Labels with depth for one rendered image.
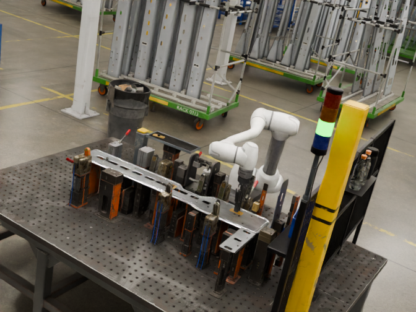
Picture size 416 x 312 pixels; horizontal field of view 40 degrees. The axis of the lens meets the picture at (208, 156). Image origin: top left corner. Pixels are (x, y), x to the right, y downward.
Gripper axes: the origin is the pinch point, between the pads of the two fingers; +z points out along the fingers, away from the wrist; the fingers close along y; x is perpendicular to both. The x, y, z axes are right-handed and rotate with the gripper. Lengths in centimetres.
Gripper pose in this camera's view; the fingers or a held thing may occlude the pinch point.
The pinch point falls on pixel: (238, 205)
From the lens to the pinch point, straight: 355.3
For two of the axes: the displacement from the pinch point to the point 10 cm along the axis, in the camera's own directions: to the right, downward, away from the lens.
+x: 8.6, 3.3, -3.9
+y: -4.8, 2.5, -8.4
